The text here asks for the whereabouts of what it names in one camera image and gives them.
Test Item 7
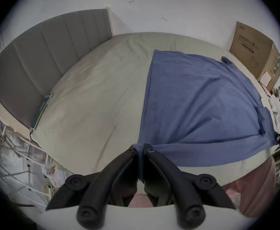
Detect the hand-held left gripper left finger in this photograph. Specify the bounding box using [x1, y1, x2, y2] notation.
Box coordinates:
[46, 145, 139, 227]

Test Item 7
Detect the white metal rack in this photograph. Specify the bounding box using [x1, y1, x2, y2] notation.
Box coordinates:
[0, 119, 66, 208]

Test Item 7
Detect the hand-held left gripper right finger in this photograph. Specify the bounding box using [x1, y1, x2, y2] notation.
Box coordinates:
[143, 143, 236, 229]

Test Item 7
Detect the grey padded headboard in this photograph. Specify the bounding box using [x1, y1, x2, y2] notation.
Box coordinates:
[0, 9, 113, 129]

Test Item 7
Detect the bed with beige sheet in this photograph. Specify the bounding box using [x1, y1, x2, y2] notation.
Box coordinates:
[30, 32, 280, 196]

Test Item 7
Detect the brown cardboard carton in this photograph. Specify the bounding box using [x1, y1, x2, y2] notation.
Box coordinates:
[230, 21, 280, 92]

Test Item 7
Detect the blue shirt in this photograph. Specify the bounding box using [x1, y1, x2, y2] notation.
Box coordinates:
[133, 49, 280, 167]

